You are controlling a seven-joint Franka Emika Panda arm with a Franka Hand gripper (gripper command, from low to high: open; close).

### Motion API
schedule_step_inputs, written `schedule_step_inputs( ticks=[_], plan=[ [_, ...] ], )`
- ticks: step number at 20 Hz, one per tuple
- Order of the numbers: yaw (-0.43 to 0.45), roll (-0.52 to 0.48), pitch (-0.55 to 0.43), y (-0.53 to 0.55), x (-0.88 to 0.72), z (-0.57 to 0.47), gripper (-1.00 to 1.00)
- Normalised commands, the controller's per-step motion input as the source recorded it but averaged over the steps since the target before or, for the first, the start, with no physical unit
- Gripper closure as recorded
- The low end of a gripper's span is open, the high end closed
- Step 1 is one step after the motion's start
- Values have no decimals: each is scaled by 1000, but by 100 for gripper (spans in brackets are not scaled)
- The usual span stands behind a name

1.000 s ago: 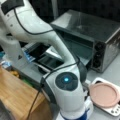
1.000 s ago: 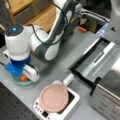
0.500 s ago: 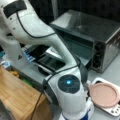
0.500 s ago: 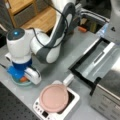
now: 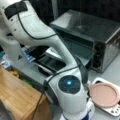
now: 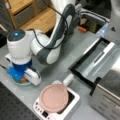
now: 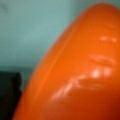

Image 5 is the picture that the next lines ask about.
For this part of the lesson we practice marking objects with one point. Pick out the pink round plate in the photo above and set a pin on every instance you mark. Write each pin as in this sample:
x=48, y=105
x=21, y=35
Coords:
x=104, y=95

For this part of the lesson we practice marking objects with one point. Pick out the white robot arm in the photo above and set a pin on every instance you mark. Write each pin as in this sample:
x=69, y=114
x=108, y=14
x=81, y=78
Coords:
x=65, y=87

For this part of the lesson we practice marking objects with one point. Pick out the open oven glass door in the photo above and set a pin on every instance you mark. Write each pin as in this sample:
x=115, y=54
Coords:
x=49, y=65

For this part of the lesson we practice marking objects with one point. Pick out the silver toaster oven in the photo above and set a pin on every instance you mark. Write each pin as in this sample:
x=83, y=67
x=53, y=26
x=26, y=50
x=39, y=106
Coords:
x=102, y=34

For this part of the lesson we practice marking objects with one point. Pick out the wooden box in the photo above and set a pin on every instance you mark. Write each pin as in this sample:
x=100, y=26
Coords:
x=23, y=101

